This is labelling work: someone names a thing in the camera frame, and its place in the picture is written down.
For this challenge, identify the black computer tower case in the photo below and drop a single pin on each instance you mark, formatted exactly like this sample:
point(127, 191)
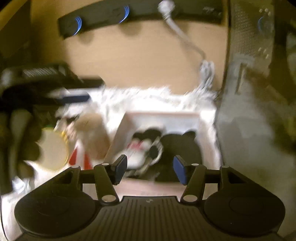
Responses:
point(256, 117)

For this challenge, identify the white fluffy rug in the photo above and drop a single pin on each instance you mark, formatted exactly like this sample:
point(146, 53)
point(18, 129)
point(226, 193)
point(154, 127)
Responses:
point(125, 111)

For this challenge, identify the white tissue pack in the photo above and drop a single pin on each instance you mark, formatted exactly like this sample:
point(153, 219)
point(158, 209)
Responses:
point(141, 152)

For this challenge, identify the red white foam rocket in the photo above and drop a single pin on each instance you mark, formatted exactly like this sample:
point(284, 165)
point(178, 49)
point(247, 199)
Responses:
point(80, 158)

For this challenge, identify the pink cardboard box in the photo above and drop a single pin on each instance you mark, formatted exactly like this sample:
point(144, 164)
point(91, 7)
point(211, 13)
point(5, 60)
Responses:
point(152, 140)

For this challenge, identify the green lid glass jar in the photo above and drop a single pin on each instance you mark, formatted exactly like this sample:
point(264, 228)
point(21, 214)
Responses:
point(54, 150)

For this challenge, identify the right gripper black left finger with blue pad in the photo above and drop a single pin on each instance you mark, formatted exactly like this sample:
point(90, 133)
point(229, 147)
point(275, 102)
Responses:
point(106, 177)

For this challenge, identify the black power strip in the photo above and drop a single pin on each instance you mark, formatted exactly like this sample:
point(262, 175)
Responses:
point(107, 13)

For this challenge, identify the black plush toy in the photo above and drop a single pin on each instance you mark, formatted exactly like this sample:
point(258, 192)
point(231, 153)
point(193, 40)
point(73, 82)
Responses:
point(174, 144)

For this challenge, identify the tan lid clear canister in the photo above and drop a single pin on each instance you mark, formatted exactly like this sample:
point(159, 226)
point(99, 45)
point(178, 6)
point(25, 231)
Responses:
point(90, 129)

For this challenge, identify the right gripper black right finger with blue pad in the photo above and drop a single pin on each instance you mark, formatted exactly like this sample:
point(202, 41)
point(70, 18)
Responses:
point(192, 177)

